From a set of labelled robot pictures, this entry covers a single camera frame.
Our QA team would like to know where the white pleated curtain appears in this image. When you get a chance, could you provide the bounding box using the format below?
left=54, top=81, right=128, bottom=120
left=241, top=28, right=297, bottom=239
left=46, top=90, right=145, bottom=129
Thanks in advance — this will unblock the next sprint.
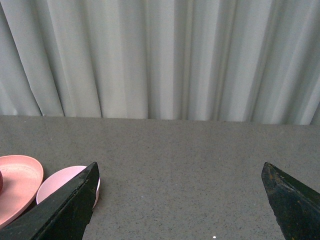
left=0, top=0, right=320, bottom=125

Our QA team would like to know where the light pink bowl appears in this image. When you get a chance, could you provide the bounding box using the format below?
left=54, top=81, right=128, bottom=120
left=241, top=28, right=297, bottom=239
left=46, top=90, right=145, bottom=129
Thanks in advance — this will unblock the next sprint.
left=36, top=162, right=100, bottom=214

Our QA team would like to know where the pink round plate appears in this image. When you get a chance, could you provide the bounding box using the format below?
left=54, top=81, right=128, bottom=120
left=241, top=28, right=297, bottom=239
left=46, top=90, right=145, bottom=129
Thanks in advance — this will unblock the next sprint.
left=0, top=155, right=44, bottom=228

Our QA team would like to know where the red apple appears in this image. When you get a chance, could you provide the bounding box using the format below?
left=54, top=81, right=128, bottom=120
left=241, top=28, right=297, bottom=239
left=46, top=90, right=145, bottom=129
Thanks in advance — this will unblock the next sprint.
left=0, top=171, right=4, bottom=192

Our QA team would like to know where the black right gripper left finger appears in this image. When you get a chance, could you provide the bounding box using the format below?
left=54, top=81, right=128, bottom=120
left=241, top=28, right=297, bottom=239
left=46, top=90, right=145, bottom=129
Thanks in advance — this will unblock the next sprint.
left=0, top=162, right=100, bottom=240

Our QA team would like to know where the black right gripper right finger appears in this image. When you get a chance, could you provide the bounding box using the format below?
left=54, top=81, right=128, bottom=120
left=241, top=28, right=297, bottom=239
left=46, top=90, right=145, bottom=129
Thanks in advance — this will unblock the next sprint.
left=261, top=162, right=320, bottom=240

